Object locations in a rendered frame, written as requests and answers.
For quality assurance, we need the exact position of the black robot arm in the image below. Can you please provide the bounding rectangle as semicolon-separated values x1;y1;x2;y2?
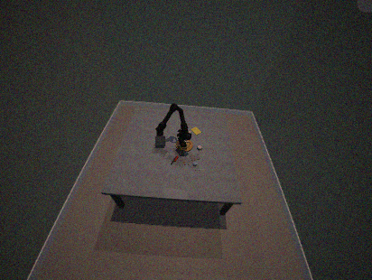
155;103;191;140

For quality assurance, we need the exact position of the round orange bead board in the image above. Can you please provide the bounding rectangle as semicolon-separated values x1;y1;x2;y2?
176;139;193;152

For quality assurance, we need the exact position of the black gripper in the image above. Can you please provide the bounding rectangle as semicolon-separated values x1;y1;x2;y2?
177;134;187;147

